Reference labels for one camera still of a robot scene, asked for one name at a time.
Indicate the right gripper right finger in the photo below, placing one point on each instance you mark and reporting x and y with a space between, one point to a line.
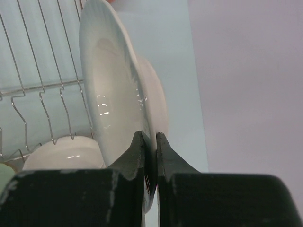
189 198

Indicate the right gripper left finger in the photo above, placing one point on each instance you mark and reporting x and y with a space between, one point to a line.
110 197

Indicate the orange white bowl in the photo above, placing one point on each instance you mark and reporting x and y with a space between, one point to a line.
68 153

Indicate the white deep plate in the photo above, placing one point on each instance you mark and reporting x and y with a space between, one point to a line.
123 90

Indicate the metal wire dish rack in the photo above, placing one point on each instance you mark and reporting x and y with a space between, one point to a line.
42 95

